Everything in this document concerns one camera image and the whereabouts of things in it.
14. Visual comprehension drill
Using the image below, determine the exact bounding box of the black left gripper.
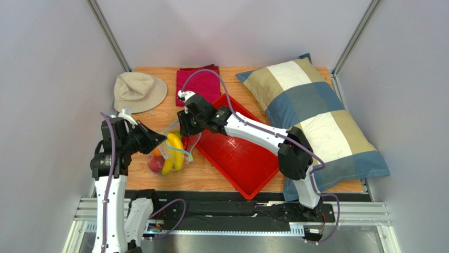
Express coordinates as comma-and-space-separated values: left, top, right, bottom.
122, 120, 168, 155

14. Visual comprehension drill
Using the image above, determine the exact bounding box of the clear zip top bag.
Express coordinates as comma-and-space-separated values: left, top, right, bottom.
147, 120, 202, 176

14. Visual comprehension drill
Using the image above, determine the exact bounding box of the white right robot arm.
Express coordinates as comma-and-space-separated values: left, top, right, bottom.
177, 91, 323, 217

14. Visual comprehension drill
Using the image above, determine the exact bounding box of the orange fake fruit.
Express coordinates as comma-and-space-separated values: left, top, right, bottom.
151, 148, 162, 157

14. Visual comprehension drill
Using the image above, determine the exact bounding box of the red fake apple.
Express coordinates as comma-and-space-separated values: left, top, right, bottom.
148, 156, 165, 174

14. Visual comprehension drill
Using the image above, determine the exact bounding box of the yellow fake banana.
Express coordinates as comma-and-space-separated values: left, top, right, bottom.
161, 130, 185, 176

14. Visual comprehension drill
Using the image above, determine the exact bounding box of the magenta folded cloth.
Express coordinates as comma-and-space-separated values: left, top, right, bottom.
175, 64, 221, 106

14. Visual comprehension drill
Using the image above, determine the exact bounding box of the beige bucket hat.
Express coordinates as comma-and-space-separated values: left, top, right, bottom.
113, 72, 168, 113

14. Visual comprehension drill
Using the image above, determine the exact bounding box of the red plastic tray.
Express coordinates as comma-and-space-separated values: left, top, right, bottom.
189, 93, 283, 201

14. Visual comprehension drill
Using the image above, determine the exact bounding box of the plaid checkered pillow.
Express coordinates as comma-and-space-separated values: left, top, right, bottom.
236, 58, 390, 191

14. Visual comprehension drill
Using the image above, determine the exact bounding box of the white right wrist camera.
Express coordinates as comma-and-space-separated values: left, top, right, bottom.
177, 91, 196, 106

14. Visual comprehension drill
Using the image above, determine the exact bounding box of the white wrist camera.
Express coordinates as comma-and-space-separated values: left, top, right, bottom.
177, 91, 196, 106
117, 107, 138, 127

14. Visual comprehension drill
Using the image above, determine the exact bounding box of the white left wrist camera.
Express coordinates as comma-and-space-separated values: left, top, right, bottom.
117, 107, 138, 127

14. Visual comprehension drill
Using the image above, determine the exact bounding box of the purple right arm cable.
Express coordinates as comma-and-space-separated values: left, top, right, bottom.
180, 69, 341, 245

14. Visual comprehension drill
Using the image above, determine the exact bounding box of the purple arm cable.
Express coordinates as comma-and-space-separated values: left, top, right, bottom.
100, 112, 187, 253
180, 69, 341, 245

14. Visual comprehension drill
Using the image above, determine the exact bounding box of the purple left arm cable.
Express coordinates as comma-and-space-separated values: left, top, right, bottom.
100, 112, 187, 253

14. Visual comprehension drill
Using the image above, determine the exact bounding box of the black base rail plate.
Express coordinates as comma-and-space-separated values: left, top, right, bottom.
122, 189, 336, 234

